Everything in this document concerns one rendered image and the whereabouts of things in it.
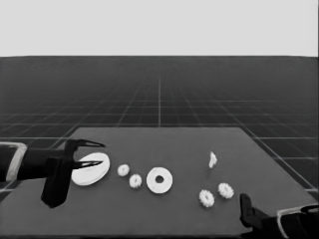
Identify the large thick white disc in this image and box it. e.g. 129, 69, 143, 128
71, 151, 112, 187

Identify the small white T-shaped piece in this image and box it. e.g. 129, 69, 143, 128
208, 150, 218, 169

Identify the white round carrier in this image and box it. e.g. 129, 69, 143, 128
146, 166, 173, 195

